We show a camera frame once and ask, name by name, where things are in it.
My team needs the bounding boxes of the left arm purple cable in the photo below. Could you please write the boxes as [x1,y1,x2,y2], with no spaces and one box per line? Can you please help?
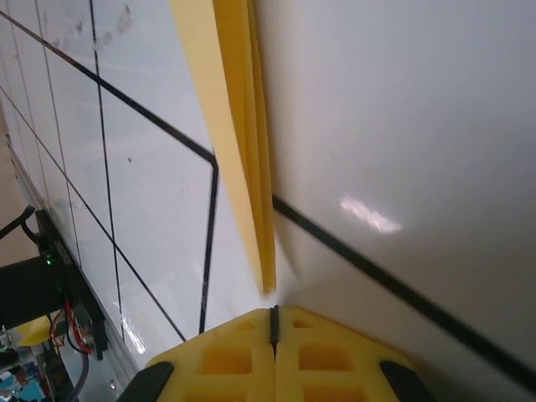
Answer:
[66,354,92,402]

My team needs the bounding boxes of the red wires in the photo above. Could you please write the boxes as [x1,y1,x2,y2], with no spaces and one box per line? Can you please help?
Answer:
[49,300,92,356]

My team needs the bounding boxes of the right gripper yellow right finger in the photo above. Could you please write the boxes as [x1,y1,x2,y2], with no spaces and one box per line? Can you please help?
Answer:
[275,305,437,402]

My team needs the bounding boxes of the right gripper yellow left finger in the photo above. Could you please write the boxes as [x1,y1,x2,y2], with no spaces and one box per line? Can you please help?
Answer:
[123,308,276,402]

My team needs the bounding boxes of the yellow background object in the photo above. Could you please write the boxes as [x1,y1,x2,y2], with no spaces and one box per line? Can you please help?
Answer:
[16,317,52,348]

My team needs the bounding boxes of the thin black cable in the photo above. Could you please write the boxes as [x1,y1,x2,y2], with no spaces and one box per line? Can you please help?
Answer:
[0,204,38,243]

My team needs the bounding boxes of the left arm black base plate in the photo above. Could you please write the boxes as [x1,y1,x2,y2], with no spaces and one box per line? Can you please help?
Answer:
[35,208,109,362]

